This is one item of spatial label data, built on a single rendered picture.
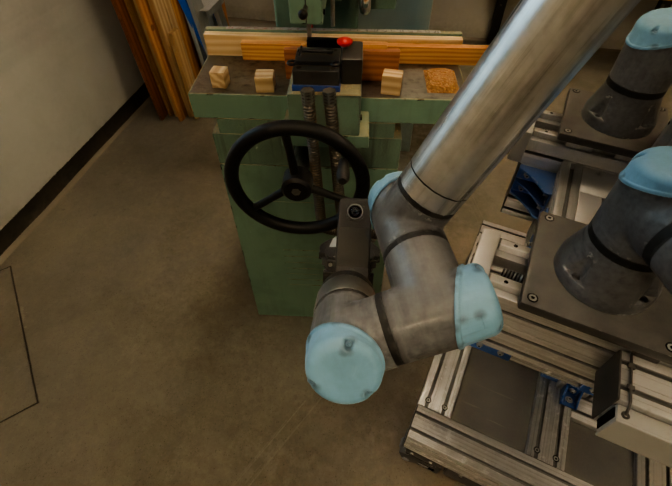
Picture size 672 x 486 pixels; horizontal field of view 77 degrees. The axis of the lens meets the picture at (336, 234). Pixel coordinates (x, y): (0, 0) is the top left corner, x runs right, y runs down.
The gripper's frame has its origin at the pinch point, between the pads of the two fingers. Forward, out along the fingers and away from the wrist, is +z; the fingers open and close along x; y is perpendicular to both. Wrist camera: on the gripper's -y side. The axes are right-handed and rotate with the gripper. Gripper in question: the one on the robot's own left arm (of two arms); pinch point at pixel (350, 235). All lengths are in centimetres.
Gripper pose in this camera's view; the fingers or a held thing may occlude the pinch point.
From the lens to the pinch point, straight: 71.5
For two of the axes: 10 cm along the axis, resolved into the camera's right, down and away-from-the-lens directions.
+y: -0.5, 9.5, 3.1
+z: 0.5, -3.0, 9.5
